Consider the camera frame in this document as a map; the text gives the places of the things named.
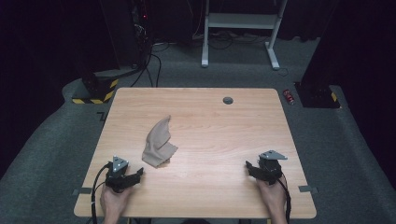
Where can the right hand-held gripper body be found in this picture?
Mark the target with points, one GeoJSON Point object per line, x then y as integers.
{"type": "Point", "coordinates": [270, 169]}

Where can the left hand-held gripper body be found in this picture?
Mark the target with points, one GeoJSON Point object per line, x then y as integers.
{"type": "Point", "coordinates": [117, 174]}

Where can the beige cloth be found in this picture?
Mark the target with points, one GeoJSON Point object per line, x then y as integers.
{"type": "Point", "coordinates": [158, 143]}

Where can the person's left hand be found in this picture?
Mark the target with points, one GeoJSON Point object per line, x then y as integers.
{"type": "Point", "coordinates": [113, 202]}

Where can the person's right hand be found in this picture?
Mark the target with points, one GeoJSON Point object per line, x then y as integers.
{"type": "Point", "coordinates": [274, 199]}

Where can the grey tape piece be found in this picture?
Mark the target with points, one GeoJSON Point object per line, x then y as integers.
{"type": "Point", "coordinates": [308, 188]}
{"type": "Point", "coordinates": [82, 191]}

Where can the grey table grommet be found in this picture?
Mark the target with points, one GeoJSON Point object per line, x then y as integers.
{"type": "Point", "coordinates": [228, 100]}

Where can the red can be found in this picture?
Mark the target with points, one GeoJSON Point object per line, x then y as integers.
{"type": "Point", "coordinates": [288, 96]}

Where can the black yellow striped base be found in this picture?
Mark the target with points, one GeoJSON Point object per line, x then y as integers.
{"type": "Point", "coordinates": [93, 93]}

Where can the black base with yellow mark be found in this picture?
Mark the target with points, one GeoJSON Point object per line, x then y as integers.
{"type": "Point", "coordinates": [317, 96]}

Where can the dark equipment rack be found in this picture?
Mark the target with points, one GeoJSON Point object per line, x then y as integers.
{"type": "Point", "coordinates": [141, 31]}

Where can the white metal stand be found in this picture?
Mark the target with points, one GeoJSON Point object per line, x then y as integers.
{"type": "Point", "coordinates": [241, 21]}

